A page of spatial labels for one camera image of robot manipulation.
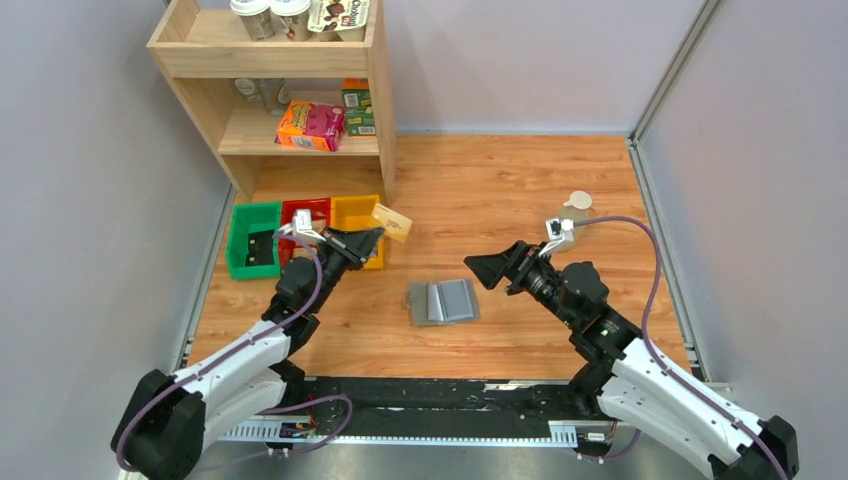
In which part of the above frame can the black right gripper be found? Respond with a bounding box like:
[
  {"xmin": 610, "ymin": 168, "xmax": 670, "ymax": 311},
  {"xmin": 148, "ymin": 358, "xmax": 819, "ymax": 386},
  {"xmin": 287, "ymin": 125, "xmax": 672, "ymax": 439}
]
[{"xmin": 463, "ymin": 241, "xmax": 577, "ymax": 329}]

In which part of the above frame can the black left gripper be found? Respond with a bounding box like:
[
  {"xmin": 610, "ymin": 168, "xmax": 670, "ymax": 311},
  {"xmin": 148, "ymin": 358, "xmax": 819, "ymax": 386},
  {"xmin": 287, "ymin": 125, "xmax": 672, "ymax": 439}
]
[{"xmin": 308, "ymin": 226, "xmax": 382, "ymax": 313}]

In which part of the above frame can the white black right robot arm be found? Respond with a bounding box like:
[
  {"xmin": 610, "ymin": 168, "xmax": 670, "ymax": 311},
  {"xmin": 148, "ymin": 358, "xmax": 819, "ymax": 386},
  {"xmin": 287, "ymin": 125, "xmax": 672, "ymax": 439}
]
[{"xmin": 464, "ymin": 241, "xmax": 800, "ymax": 479}]

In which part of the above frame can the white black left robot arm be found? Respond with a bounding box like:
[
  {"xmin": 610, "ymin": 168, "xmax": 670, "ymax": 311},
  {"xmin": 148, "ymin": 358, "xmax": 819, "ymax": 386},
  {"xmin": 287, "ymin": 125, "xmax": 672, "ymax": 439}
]
[{"xmin": 110, "ymin": 227, "xmax": 385, "ymax": 479}]

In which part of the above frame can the black card in green bin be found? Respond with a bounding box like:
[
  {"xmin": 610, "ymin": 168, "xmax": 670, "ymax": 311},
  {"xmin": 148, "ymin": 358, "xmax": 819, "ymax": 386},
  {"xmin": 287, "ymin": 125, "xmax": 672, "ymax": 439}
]
[{"xmin": 245, "ymin": 230, "xmax": 276, "ymax": 267}]

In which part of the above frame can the yellow plastic bin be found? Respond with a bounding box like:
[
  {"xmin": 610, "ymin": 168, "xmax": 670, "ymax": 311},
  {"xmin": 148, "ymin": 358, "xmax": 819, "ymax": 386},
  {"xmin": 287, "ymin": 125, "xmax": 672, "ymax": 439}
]
[{"xmin": 330, "ymin": 194, "xmax": 385, "ymax": 270}]

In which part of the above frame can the red plastic bin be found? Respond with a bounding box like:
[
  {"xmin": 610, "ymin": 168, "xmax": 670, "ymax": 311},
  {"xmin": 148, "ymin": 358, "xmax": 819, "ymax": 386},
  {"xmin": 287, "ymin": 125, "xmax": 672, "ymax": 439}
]
[{"xmin": 277, "ymin": 197, "xmax": 331, "ymax": 268}]

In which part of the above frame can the green liquid bottle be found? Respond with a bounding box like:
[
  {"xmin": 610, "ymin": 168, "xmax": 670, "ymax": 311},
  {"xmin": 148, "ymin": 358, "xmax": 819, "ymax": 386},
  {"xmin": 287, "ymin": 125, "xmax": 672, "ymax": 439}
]
[{"xmin": 555, "ymin": 190, "xmax": 593, "ymax": 248}]

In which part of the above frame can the green carton box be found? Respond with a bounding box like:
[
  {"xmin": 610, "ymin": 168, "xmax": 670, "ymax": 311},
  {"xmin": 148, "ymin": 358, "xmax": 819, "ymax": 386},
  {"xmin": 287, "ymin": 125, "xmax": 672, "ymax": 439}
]
[{"xmin": 341, "ymin": 78, "xmax": 376, "ymax": 137}]

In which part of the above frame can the orange pink snack box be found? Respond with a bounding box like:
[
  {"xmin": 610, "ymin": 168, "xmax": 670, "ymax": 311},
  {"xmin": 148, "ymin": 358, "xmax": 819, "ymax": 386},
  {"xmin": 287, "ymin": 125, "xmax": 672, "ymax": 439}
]
[{"xmin": 277, "ymin": 100, "xmax": 345, "ymax": 152}]

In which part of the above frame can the clear glass jar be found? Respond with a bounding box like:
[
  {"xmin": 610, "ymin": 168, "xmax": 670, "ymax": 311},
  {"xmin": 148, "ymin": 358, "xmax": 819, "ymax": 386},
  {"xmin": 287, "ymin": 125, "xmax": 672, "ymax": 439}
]
[{"xmin": 258, "ymin": 78, "xmax": 291, "ymax": 116}]

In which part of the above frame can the chocolate pudding pack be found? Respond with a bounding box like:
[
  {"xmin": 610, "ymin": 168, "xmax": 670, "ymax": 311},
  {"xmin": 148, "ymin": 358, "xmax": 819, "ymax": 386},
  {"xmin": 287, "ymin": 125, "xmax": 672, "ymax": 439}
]
[{"xmin": 308, "ymin": 0, "xmax": 371, "ymax": 42}]

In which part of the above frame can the white lid paper cup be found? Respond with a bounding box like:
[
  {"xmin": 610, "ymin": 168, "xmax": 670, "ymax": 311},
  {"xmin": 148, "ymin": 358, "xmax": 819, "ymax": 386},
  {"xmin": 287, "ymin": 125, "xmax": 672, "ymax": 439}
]
[{"xmin": 230, "ymin": 0, "xmax": 276, "ymax": 41}]

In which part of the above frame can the wooden shelf unit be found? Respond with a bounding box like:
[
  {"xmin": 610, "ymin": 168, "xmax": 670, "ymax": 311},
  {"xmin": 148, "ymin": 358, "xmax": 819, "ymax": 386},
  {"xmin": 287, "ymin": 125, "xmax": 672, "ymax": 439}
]
[{"xmin": 147, "ymin": 1, "xmax": 397, "ymax": 201}]

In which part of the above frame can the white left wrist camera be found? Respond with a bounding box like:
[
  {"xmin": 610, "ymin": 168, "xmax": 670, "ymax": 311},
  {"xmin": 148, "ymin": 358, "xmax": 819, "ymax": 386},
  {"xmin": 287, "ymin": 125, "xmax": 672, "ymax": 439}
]
[{"xmin": 274, "ymin": 209, "xmax": 324, "ymax": 245}]

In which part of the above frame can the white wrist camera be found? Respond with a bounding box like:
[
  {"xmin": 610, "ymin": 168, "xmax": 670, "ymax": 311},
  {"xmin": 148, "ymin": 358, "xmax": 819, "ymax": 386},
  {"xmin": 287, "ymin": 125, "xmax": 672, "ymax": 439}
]
[
  {"xmin": 538, "ymin": 217, "xmax": 576, "ymax": 258},
  {"xmin": 274, "ymin": 209, "xmax": 324, "ymax": 245}
]

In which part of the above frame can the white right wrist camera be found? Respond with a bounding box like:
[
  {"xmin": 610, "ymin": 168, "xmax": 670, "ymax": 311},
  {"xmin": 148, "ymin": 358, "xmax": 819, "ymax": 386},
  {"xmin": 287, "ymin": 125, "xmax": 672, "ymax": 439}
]
[{"xmin": 538, "ymin": 217, "xmax": 576, "ymax": 258}]

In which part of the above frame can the aluminium frame rail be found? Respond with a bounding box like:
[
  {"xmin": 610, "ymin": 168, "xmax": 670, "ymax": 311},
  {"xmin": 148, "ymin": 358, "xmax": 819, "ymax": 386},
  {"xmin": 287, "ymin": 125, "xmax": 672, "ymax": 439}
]
[{"xmin": 119, "ymin": 373, "xmax": 763, "ymax": 480}]

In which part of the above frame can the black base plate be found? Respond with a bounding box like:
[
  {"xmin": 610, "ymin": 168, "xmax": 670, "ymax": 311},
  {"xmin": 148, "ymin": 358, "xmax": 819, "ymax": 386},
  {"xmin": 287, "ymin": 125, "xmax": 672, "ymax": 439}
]
[{"xmin": 281, "ymin": 377, "xmax": 613, "ymax": 439}]

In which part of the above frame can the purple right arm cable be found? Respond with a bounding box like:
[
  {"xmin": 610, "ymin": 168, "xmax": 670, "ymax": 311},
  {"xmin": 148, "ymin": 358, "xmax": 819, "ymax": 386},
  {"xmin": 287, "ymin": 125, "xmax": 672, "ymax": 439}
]
[{"xmin": 570, "ymin": 215, "xmax": 790, "ymax": 480}]

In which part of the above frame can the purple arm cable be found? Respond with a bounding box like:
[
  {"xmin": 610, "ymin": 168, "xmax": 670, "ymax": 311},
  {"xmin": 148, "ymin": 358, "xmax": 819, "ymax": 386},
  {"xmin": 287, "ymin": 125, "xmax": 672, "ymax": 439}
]
[
  {"xmin": 115, "ymin": 228, "xmax": 355, "ymax": 473},
  {"xmin": 570, "ymin": 215, "xmax": 790, "ymax": 480}
]

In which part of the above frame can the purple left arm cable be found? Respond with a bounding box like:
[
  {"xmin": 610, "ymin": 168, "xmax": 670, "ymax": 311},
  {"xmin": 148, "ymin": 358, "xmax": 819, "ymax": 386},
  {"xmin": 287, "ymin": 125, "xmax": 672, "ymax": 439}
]
[{"xmin": 115, "ymin": 228, "xmax": 355, "ymax": 473}]

